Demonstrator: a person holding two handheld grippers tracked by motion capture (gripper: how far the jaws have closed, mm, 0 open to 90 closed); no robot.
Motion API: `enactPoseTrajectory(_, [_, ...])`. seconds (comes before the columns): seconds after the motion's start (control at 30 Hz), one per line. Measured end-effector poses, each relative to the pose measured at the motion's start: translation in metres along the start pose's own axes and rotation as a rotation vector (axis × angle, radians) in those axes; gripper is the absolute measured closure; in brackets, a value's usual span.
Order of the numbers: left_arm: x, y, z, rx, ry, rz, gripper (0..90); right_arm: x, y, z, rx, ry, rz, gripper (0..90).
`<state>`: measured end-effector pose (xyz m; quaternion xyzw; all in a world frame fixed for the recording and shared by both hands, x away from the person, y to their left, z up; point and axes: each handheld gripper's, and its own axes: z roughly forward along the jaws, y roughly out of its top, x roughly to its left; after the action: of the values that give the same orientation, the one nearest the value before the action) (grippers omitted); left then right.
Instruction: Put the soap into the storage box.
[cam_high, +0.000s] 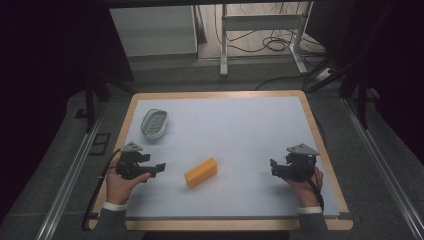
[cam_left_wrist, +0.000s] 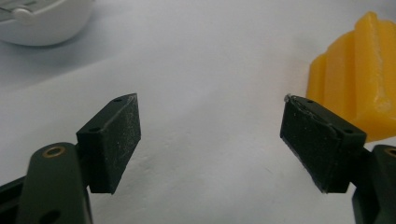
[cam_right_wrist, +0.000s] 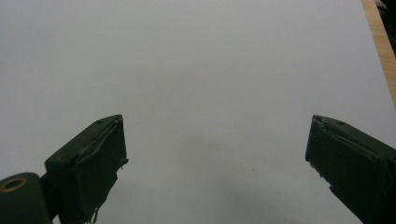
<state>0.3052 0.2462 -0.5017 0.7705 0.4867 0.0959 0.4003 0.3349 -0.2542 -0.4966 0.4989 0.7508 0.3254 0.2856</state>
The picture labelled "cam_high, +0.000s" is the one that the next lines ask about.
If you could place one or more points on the dark curtain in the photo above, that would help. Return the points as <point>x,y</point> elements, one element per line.
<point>43,66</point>
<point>386,60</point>

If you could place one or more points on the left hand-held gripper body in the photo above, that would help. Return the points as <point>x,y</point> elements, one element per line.
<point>129,165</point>

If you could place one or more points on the grey oval soap dish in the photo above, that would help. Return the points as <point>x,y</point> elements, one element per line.
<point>155,124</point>

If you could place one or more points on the person's right hand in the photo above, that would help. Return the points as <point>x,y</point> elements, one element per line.
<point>306,193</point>

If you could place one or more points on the orange soap bar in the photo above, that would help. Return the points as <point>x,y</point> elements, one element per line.
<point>201,172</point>

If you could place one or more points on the white table mat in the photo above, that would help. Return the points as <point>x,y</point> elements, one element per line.
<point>233,146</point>

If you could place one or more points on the white cabinet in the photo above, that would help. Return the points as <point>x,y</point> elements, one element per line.
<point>156,30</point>

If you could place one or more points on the black metal stand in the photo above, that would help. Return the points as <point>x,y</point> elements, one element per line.
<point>361,100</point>
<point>90,103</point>

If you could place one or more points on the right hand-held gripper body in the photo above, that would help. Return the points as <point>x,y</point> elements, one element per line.
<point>300,163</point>

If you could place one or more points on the white power strip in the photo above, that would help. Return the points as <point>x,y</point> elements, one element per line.
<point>325,74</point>

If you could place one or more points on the white metal stand frame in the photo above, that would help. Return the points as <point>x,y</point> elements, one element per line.
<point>263,22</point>

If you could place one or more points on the aluminium rail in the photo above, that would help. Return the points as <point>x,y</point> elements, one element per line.
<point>68,180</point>
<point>383,166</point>

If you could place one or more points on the person's left hand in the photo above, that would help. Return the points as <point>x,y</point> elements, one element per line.
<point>120,186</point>

